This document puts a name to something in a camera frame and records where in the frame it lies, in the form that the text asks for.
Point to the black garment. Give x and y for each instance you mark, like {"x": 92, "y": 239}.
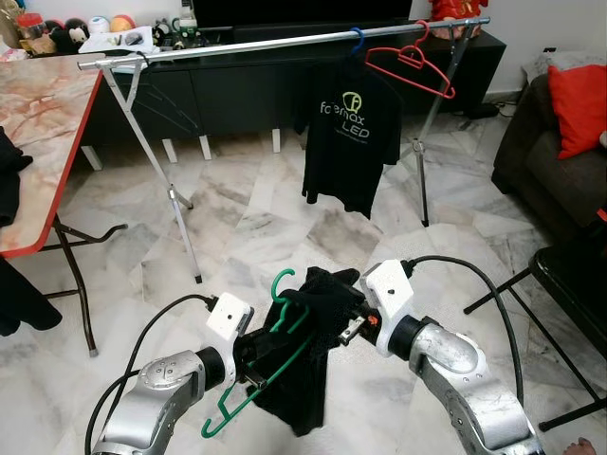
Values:
{"x": 24, "y": 299}
{"x": 8, "y": 175}

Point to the marble pattern folding table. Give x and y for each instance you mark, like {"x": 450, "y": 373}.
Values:
{"x": 38, "y": 123}

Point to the black printed polo shirt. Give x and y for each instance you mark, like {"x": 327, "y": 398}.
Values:
{"x": 341, "y": 152}
{"x": 303, "y": 379}

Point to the green plastic clothes hanger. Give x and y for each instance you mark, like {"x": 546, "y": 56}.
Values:
{"x": 266, "y": 379}

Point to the blue clothes hanger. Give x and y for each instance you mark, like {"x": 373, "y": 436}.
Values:
{"x": 361, "y": 38}

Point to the red ornament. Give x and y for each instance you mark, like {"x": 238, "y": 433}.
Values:
{"x": 453, "y": 9}

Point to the person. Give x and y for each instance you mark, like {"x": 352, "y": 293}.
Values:
{"x": 580, "y": 447}

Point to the black metal chair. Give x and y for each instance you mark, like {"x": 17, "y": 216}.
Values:
{"x": 569, "y": 275}

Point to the black thin clothes hanger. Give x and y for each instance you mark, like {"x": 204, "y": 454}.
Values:
{"x": 144, "y": 68}

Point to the red cushion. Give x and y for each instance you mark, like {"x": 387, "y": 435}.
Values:
{"x": 580, "y": 109}

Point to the black plush toy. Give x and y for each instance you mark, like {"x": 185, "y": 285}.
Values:
{"x": 64, "y": 40}

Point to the dark brown sofa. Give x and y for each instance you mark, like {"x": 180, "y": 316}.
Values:
{"x": 550, "y": 190}

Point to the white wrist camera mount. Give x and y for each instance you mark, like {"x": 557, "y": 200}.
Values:
{"x": 389, "y": 289}
{"x": 230, "y": 316}

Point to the white tray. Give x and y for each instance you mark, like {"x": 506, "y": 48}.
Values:
{"x": 119, "y": 41}

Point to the black tv cabinet white legs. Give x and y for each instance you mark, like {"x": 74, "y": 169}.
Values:
{"x": 237, "y": 95}

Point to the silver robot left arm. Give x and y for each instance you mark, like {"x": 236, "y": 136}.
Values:
{"x": 152, "y": 398}

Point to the orange ball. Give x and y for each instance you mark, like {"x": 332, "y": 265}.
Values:
{"x": 122, "y": 24}

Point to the red plastic clothes hanger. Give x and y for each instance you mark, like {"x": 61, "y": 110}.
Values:
{"x": 414, "y": 57}

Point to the red lid jar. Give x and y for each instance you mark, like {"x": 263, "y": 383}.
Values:
{"x": 33, "y": 38}

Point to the black television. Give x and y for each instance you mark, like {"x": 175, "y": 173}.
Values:
{"x": 303, "y": 11}

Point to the white green ball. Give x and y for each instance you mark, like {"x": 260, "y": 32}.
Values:
{"x": 99, "y": 26}

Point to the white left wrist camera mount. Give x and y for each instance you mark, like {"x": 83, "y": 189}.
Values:
{"x": 230, "y": 316}

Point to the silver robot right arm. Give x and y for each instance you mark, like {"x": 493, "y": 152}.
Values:
{"x": 455, "y": 370}

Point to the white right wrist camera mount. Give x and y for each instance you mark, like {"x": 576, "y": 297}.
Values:
{"x": 389, "y": 289}

